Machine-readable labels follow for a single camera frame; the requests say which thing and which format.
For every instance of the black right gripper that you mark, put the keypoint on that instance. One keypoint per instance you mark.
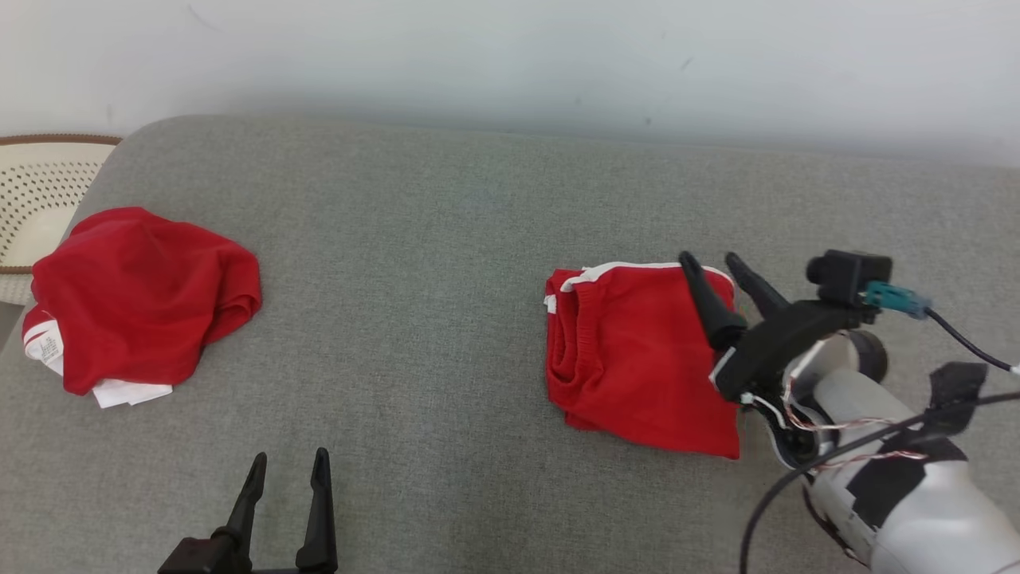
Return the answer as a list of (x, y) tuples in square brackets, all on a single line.
[(777, 343)]

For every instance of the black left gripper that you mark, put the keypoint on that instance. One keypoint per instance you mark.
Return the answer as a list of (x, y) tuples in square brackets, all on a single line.
[(199, 558)]

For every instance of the red Bulls 23 shorts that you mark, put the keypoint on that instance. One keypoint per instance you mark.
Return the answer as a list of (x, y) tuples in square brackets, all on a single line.
[(637, 359)]

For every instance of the red jersey white sleeves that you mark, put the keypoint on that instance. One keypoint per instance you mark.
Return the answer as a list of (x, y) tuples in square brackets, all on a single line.
[(135, 295)]

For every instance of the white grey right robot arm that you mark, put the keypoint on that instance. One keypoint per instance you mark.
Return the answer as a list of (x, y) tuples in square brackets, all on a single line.
[(940, 518)]

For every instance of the cream perforated laundry basket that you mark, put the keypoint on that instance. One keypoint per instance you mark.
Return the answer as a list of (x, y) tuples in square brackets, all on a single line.
[(40, 199)]

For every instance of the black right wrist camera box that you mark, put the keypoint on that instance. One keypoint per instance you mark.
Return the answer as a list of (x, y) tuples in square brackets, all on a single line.
[(849, 279)]

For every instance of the teal right camera connector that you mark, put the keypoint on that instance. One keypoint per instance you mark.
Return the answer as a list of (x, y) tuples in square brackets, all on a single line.
[(896, 299)]

